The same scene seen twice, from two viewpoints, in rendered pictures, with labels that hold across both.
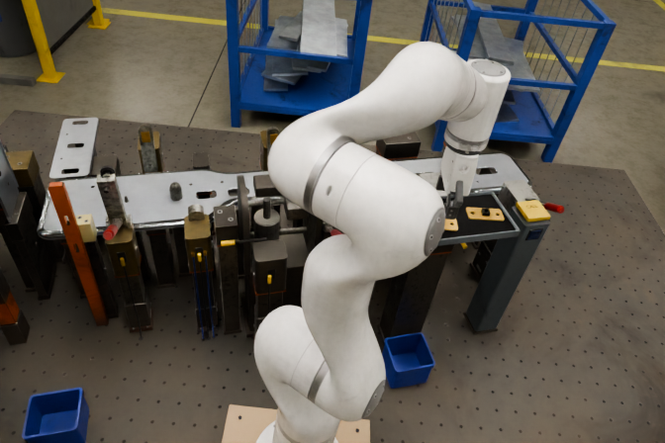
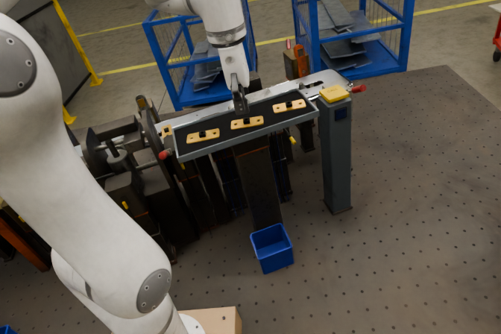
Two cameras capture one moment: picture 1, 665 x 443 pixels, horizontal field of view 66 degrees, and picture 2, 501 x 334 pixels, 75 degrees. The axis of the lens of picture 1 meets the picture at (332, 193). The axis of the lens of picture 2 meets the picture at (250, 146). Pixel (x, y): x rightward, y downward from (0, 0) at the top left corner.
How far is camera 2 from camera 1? 0.51 m
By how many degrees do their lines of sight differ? 8
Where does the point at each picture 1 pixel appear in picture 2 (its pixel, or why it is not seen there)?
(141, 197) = not seen: hidden behind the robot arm
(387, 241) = not seen: outside the picture
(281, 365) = (64, 275)
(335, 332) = (50, 229)
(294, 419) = (110, 324)
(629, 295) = (466, 153)
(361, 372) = (113, 266)
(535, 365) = (388, 229)
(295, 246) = (159, 177)
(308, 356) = not seen: hidden behind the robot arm
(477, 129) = (221, 16)
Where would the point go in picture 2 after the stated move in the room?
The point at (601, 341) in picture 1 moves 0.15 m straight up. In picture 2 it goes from (446, 196) to (454, 163)
